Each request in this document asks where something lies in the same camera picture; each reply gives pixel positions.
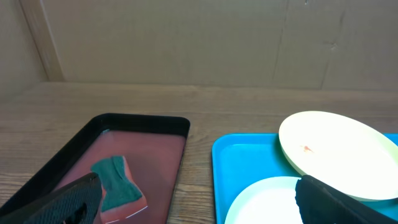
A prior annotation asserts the blue plastic tray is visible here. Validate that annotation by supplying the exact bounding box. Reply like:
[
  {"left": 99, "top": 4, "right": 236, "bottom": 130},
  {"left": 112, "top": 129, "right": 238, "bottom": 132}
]
[{"left": 211, "top": 133, "right": 398, "bottom": 224}]

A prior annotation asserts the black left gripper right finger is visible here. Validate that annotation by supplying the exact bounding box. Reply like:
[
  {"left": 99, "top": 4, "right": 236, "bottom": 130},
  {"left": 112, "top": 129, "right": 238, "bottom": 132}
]
[{"left": 295, "top": 175, "right": 397, "bottom": 224}]

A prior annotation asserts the orange sponge with green scourer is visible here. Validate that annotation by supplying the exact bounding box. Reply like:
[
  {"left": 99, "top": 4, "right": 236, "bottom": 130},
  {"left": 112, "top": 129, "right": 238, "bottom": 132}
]
[{"left": 91, "top": 156, "right": 148, "bottom": 224}]

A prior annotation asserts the black tray with red water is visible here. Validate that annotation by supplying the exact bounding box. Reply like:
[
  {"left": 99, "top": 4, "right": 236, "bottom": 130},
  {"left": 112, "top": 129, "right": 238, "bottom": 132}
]
[{"left": 1, "top": 113, "right": 190, "bottom": 223}]

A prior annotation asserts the yellow-green plate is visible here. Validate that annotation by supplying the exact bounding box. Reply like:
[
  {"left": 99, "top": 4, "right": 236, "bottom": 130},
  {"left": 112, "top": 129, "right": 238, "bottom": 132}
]
[{"left": 279, "top": 111, "right": 397, "bottom": 201}]

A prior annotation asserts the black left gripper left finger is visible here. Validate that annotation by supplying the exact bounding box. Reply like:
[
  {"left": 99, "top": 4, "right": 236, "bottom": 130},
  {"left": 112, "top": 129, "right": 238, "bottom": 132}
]
[{"left": 1, "top": 172, "right": 102, "bottom": 224}]

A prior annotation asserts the light blue plate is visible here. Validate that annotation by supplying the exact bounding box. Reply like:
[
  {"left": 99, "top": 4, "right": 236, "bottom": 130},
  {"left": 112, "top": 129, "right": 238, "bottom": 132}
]
[{"left": 224, "top": 176, "right": 303, "bottom": 224}]

